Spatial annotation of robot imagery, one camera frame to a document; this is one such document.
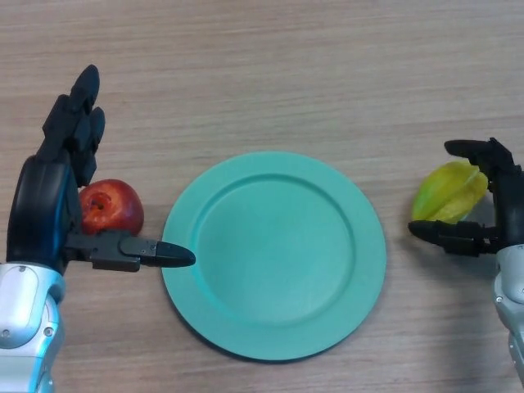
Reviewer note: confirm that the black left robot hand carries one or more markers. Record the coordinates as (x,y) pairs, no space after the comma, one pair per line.
(39,209)

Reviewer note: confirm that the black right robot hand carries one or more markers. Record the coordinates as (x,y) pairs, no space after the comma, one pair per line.
(505,204)

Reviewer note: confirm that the yellow starfruit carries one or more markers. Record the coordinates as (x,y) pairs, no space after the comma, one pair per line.
(448,192)

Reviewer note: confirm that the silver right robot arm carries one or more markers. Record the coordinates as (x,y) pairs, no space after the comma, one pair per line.
(511,286)

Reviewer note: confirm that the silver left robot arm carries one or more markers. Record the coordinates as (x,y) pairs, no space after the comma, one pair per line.
(24,323)

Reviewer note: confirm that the green round plate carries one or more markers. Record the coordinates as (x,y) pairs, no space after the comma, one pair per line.
(270,266)

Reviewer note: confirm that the red apple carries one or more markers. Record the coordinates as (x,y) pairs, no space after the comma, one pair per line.
(112,202)

